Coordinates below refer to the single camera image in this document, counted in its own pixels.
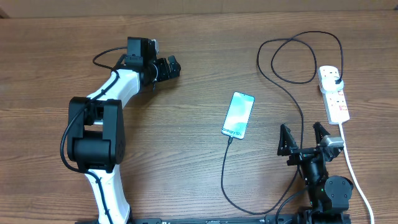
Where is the white power strip cord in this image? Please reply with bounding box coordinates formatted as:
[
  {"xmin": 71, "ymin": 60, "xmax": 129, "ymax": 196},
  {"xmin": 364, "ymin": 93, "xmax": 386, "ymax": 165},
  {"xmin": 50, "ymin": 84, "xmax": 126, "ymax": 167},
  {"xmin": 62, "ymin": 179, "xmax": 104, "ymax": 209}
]
[{"xmin": 338, "ymin": 123, "xmax": 376, "ymax": 224}]

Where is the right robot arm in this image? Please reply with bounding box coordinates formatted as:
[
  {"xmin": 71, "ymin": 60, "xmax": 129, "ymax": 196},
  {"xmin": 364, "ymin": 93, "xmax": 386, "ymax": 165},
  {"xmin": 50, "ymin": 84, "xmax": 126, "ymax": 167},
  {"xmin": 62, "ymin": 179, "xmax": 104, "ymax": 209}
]
[{"xmin": 277, "ymin": 122, "xmax": 354, "ymax": 223}]

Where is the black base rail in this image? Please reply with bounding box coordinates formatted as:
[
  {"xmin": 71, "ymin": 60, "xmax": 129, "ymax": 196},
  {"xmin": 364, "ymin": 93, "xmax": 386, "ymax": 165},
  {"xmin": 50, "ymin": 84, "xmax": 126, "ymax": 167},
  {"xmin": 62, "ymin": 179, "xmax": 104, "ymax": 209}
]
[{"xmin": 74, "ymin": 213, "xmax": 352, "ymax": 224}]

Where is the Samsung Galaxy smartphone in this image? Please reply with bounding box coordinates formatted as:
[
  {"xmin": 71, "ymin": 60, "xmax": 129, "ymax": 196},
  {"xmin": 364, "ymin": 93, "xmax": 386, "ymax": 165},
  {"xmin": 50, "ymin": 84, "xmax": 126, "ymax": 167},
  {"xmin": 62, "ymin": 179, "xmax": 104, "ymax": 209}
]
[{"xmin": 221, "ymin": 92, "xmax": 255, "ymax": 139}]

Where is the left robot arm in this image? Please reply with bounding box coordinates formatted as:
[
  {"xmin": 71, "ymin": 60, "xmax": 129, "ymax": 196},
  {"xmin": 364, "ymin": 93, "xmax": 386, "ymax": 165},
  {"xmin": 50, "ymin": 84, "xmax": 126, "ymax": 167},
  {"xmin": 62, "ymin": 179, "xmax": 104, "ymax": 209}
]
[{"xmin": 60, "ymin": 37, "xmax": 181, "ymax": 223}]

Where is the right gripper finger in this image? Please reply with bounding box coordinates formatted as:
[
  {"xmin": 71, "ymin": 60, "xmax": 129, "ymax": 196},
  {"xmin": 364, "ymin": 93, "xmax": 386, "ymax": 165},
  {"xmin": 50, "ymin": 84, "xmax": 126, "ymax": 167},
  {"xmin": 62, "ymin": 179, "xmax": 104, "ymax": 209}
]
[
  {"xmin": 277, "ymin": 124, "xmax": 299, "ymax": 156},
  {"xmin": 313, "ymin": 122, "xmax": 330, "ymax": 146}
]

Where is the white charger plug adapter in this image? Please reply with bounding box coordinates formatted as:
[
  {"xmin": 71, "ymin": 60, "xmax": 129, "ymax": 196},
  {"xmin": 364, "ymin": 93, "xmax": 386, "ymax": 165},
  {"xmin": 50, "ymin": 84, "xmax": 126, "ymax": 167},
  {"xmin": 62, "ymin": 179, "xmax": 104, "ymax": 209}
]
[{"xmin": 319, "ymin": 77, "xmax": 345, "ymax": 94}]

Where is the white power strip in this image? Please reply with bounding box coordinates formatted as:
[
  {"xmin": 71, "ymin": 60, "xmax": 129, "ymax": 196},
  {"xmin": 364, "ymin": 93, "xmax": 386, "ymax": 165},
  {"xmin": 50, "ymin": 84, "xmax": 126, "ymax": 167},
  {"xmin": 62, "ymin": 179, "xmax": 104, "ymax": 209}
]
[{"xmin": 318, "ymin": 65, "xmax": 350, "ymax": 124}]

